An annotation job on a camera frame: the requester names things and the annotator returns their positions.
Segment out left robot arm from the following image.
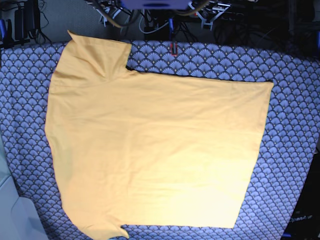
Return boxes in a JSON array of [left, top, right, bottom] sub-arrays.
[[188, 0, 246, 31]]

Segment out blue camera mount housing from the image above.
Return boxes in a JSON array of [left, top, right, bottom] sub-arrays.
[[120, 0, 190, 10]]

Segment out red-black table clamp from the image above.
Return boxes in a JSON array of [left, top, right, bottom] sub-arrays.
[[170, 42, 178, 56]]

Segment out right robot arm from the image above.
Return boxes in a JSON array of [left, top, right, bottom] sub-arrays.
[[84, 0, 140, 29]]

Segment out blue fan-patterned tablecloth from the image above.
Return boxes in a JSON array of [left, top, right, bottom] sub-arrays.
[[0, 41, 320, 240]]

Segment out black OpenArm box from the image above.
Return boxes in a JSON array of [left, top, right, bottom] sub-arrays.
[[281, 153, 320, 240]]

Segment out grey plastic bin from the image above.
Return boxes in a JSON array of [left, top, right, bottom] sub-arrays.
[[0, 143, 48, 240]]

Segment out yellow T-shirt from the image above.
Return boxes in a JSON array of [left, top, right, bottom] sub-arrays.
[[45, 34, 274, 240]]

